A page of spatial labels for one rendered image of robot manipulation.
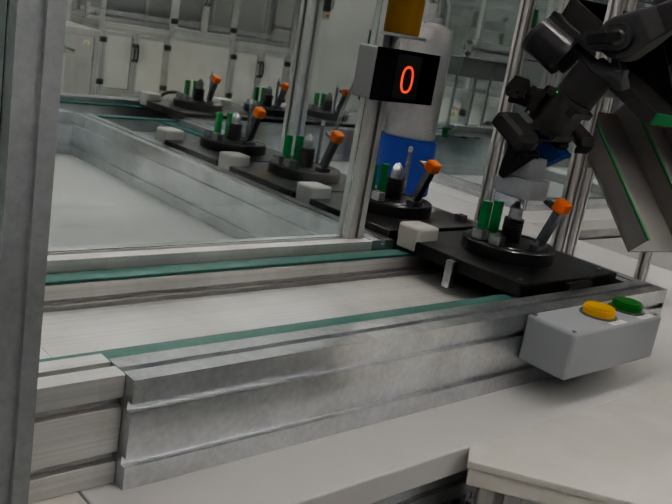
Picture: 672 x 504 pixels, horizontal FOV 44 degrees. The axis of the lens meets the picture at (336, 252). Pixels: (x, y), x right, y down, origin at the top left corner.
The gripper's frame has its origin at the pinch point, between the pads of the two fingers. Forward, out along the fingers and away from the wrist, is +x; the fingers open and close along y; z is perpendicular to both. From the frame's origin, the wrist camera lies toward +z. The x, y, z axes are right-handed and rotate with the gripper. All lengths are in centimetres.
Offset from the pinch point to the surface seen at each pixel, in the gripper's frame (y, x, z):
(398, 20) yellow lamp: 21.1, -9.0, 16.9
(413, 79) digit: 17.6, -3.4, 11.9
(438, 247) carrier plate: 10.6, 14.4, -3.9
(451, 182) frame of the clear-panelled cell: -86, 63, 59
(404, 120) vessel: -54, 44, 63
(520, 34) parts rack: -19.1, -5.6, 26.2
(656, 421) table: 7.7, 5.4, -41.1
